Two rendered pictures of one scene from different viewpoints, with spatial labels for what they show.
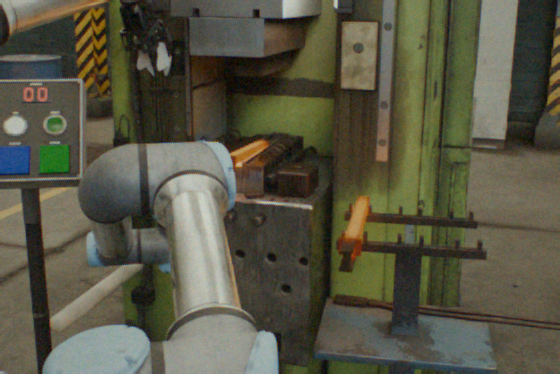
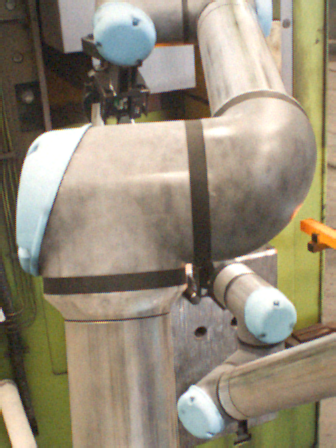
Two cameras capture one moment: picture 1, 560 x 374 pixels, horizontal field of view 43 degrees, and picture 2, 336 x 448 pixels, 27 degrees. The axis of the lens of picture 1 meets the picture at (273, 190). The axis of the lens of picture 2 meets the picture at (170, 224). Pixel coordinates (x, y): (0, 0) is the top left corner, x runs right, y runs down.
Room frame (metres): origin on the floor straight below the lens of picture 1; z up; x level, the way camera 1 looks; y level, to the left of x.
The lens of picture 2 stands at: (0.74, 0.90, 1.57)
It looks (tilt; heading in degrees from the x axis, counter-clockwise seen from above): 23 degrees down; 323
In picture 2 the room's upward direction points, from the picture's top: 4 degrees counter-clockwise
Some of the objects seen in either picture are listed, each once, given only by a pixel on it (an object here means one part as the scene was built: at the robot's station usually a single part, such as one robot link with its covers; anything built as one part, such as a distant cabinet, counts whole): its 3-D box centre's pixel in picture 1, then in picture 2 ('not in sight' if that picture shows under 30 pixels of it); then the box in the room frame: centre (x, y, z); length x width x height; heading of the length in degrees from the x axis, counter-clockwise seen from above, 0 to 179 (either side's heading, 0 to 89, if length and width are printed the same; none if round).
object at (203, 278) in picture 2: not in sight; (216, 272); (1.58, 0.16, 0.99); 0.12 x 0.08 x 0.09; 164
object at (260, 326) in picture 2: not in sight; (260, 309); (1.43, 0.21, 1.00); 0.11 x 0.08 x 0.09; 164
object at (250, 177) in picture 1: (252, 159); not in sight; (2.01, 0.06, 0.96); 0.42 x 0.20 x 0.09; 163
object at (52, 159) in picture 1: (54, 159); not in sight; (1.78, 0.56, 1.01); 0.07 x 0.05 x 0.07; 98
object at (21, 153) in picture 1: (14, 160); not in sight; (1.77, 0.66, 1.01); 0.07 x 0.05 x 0.07; 98
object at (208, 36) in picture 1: (252, 33); (111, 54); (2.01, 0.06, 1.32); 0.42 x 0.20 x 0.10; 163
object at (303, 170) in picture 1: (298, 179); not in sight; (1.82, -0.07, 0.95); 0.12 x 0.08 x 0.06; 163
